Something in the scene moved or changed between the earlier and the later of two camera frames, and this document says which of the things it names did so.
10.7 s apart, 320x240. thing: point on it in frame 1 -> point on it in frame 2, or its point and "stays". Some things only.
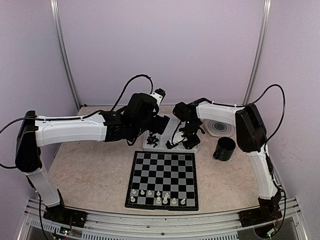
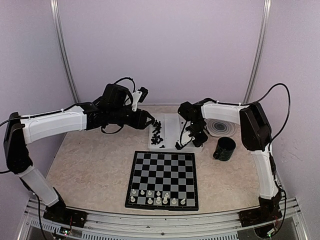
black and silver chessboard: [163, 180] stays
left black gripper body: [159, 126] -> [138, 122]
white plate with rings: [219, 129] stays
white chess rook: [165, 201] stays
